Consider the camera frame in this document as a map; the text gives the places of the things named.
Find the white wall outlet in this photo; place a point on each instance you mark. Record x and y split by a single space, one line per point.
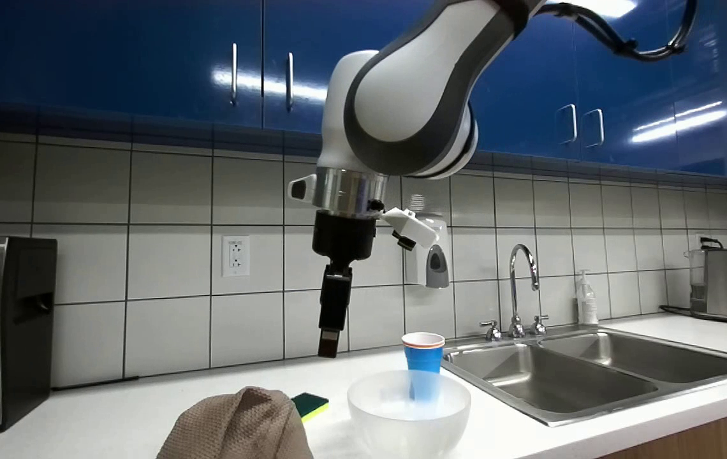
236 255

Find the wooden base cabinet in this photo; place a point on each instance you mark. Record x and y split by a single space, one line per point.
709 437

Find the yellow green sponge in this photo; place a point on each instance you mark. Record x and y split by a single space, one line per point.
311 403

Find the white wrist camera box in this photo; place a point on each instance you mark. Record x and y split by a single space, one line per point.
416 229

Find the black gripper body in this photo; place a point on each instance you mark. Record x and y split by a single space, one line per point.
343 234

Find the translucent white bowl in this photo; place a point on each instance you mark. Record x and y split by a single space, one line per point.
408 422

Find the blue plastic cup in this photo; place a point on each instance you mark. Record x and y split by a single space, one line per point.
425 358

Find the black coffee machine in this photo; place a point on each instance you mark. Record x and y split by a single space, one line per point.
5 332

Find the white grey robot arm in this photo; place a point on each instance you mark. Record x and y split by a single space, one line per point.
415 93

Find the clear soap pump bottle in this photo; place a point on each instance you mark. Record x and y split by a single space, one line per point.
584 306

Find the blue wall cabinet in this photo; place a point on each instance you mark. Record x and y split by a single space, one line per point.
122 51

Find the brown towel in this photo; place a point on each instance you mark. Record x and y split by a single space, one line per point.
239 423

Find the white wall soap dispenser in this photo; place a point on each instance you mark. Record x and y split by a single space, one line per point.
429 257

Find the stainless steel double sink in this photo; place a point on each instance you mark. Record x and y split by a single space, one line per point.
592 371

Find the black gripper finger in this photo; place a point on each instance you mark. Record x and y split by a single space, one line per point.
335 318

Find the chrome sink faucet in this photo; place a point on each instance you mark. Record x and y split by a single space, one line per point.
515 294

